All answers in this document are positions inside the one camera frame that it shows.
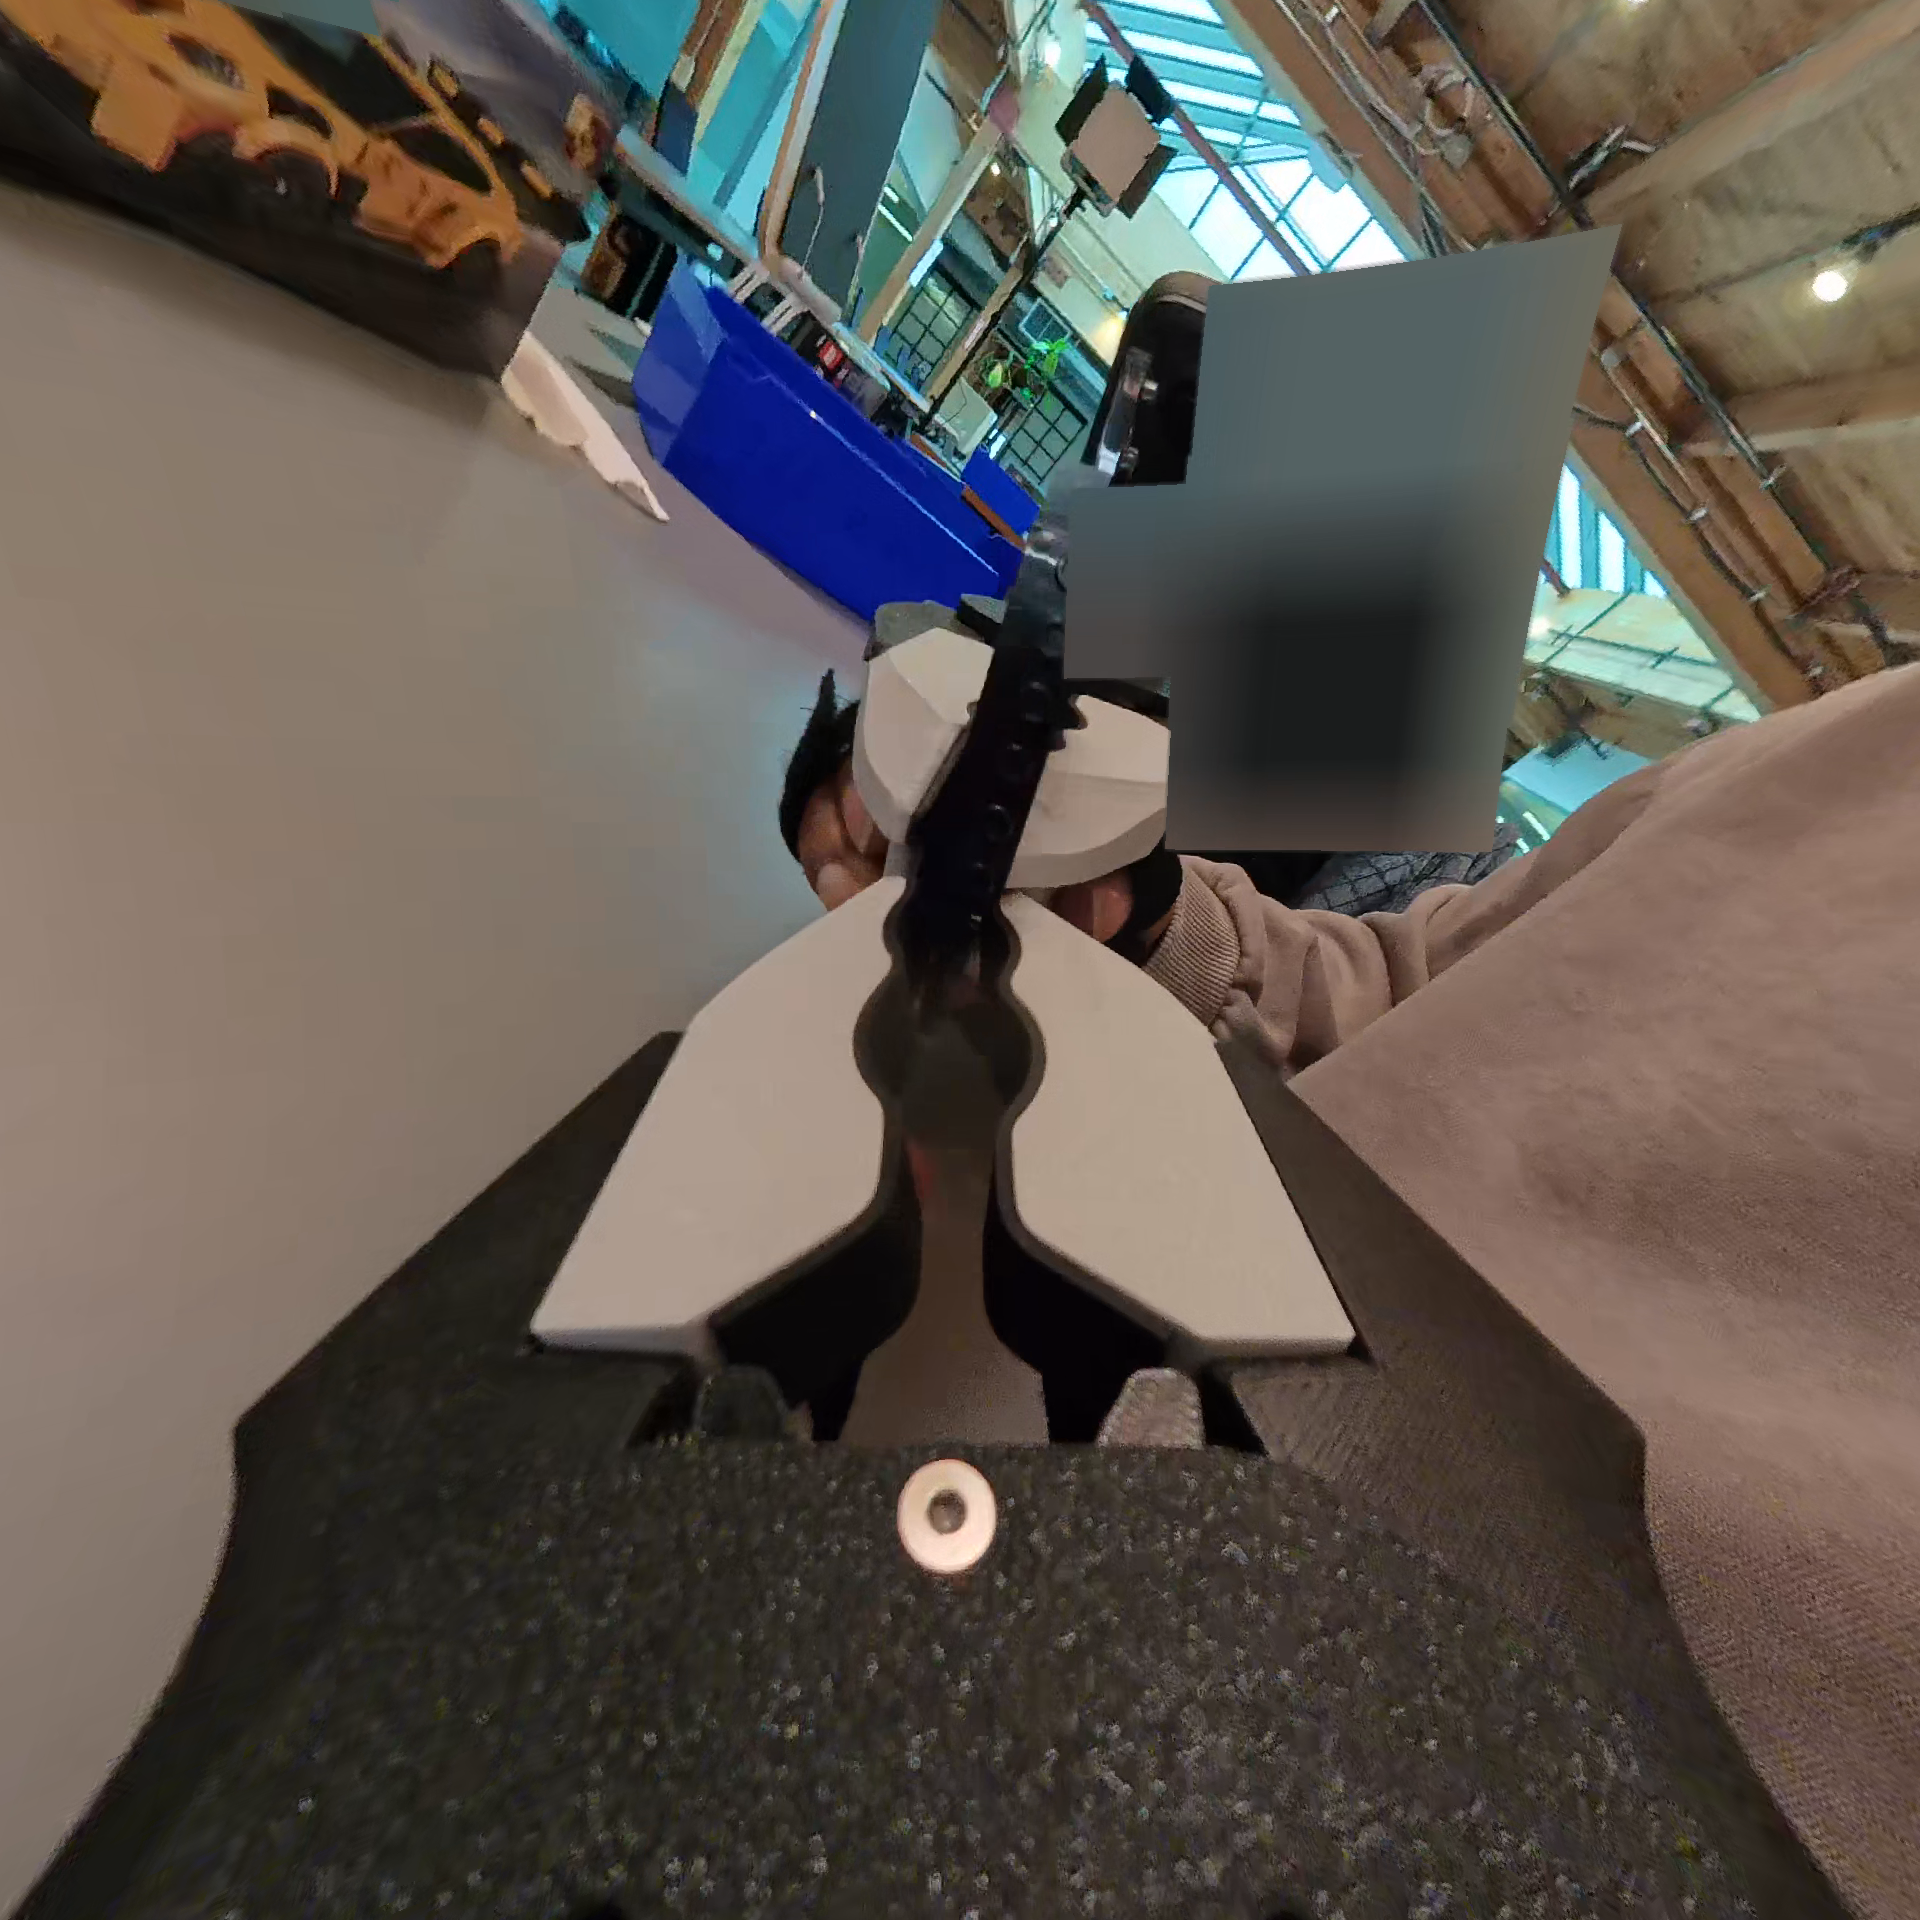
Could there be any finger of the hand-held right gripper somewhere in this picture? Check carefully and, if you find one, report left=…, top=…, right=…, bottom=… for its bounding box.
left=852, top=626, right=1004, bottom=840
left=1009, top=696, right=1178, bottom=888

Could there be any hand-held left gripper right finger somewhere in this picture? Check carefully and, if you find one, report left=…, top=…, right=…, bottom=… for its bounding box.
left=983, top=888, right=1359, bottom=1367

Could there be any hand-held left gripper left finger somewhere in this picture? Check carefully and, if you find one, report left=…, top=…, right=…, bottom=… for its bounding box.
left=529, top=886, right=921, bottom=1365

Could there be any black brick plate assembly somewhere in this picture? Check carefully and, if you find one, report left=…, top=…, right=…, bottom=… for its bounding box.
left=895, top=510, right=1086, bottom=1150

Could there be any person's right forearm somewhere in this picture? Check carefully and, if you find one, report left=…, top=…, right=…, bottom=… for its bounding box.
left=1154, top=855, right=1517, bottom=1069

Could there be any grey desk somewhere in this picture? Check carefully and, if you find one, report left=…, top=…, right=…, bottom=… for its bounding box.
left=0, top=186, right=933, bottom=1877

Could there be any person's right hand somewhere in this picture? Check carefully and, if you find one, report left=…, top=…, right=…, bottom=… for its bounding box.
left=801, top=790, right=1134, bottom=950

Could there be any green plant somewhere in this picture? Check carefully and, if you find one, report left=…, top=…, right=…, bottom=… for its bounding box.
left=983, top=334, right=1079, bottom=418

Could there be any studio light panel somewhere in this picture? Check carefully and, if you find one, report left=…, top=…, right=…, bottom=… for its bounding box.
left=1054, top=57, right=1182, bottom=221

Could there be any blue plastic bin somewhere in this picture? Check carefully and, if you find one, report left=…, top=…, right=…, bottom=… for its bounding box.
left=630, top=257, right=1039, bottom=624

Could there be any grey quilted cloth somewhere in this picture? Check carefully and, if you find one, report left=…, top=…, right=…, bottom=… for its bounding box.
left=1294, top=848, right=1529, bottom=911

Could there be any grey slanted board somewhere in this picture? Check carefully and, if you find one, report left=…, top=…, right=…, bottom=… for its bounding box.
left=762, top=0, right=943, bottom=298

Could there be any toy car box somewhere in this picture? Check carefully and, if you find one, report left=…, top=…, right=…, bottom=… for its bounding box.
left=0, top=0, right=619, bottom=376

